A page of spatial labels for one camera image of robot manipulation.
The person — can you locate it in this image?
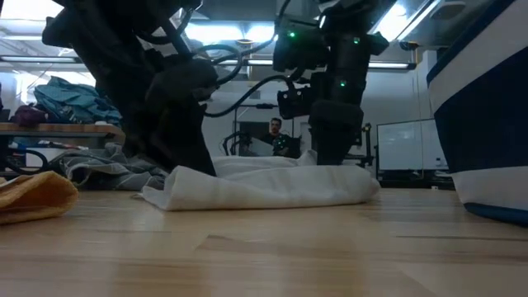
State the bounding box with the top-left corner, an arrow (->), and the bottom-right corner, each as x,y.
258,117 -> 300,158

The teal clothes pile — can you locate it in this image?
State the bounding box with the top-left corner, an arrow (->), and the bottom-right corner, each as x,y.
33,76 -> 124,125

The ceiling light strip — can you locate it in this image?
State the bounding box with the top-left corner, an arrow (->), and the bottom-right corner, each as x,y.
369,61 -> 416,70
0,54 -> 80,64

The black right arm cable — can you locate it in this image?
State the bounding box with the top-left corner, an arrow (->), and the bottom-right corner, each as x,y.
204,73 -> 299,119

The grey checked towel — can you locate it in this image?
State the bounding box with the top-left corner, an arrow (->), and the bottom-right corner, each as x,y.
61,142 -> 170,191

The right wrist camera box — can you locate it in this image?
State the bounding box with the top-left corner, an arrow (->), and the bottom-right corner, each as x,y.
276,86 -> 314,120

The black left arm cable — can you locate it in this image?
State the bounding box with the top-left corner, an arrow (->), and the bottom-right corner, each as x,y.
192,43 -> 245,86

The white board panel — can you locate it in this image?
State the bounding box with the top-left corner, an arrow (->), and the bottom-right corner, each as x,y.
375,118 -> 450,172

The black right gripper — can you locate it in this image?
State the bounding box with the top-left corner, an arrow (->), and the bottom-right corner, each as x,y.
309,35 -> 369,167

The bright ceiling light panel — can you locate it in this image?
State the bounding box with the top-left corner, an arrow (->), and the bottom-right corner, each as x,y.
183,21 -> 276,45
373,0 -> 441,42

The blue fabric bin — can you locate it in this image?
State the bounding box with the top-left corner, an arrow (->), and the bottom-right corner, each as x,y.
426,0 -> 528,227

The maroon cloth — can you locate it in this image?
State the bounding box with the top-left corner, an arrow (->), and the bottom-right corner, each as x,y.
13,104 -> 47,128

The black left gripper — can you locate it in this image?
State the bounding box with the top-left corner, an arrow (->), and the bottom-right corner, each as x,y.
94,36 -> 219,177

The wooden background table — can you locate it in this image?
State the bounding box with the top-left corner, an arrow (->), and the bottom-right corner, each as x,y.
0,122 -> 126,144

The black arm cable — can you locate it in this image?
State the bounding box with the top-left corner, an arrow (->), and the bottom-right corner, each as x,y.
192,43 -> 245,86
204,73 -> 299,119

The yellow towel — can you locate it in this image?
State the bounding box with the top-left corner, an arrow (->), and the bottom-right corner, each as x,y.
0,170 -> 79,226

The white checked towel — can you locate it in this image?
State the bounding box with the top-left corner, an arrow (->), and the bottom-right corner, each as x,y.
139,148 -> 381,212

